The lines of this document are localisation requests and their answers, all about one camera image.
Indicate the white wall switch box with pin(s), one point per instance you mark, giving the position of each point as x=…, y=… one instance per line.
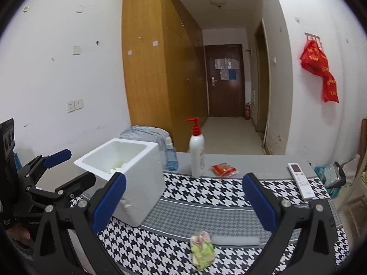
x=76, y=50

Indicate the light blue cloth pile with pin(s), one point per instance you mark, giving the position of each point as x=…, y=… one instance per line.
x=143, y=133

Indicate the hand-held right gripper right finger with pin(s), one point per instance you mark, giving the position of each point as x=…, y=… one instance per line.
x=259, y=203

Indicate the red hanging bags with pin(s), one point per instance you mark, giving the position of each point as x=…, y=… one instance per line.
x=315, y=60

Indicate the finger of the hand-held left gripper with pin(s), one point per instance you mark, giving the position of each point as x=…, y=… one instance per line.
x=80, y=184
x=57, y=158

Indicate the round ceiling lamp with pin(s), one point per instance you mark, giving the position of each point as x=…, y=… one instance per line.
x=218, y=2

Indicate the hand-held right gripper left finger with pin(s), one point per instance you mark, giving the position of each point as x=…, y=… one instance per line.
x=110, y=200

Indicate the small white foam pieces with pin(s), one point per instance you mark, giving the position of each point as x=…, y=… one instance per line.
x=117, y=168

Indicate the white paper notice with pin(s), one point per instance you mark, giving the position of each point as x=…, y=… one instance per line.
x=226, y=63

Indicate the blue spray bottle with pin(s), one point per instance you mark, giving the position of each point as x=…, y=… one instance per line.
x=171, y=160

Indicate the red fire extinguisher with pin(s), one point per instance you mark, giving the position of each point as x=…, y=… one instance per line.
x=247, y=111

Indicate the blue paper notice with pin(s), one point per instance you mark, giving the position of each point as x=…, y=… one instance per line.
x=232, y=74

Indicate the wooden side door frame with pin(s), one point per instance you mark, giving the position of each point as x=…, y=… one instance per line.
x=262, y=91

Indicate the green pink plastic bag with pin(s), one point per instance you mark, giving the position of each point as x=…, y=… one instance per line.
x=202, y=252

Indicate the white pump lotion bottle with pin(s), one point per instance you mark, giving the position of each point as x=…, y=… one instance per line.
x=197, y=154

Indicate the white wall sockets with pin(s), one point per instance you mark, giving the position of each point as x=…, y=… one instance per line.
x=75, y=105

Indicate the person's left hand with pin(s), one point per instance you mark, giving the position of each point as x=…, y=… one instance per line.
x=18, y=232

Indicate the red snack packet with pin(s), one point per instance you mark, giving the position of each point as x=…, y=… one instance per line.
x=223, y=169

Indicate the dark brown entrance door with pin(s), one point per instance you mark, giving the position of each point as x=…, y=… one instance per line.
x=226, y=97

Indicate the wooden boards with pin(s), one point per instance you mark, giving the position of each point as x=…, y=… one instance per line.
x=362, y=146

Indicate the white foam box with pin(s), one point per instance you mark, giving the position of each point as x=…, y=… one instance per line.
x=143, y=183

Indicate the houndstooth tablecloth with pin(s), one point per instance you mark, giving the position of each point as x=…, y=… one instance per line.
x=200, y=206

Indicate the white remote control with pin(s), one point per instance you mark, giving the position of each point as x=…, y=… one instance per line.
x=299, y=177

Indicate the metal wall hook rack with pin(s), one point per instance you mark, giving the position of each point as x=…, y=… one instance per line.
x=312, y=35

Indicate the plastic bag of packets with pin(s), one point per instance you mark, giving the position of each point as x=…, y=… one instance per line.
x=329, y=174

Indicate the wooden wardrobe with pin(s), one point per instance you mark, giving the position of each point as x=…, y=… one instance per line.
x=149, y=77

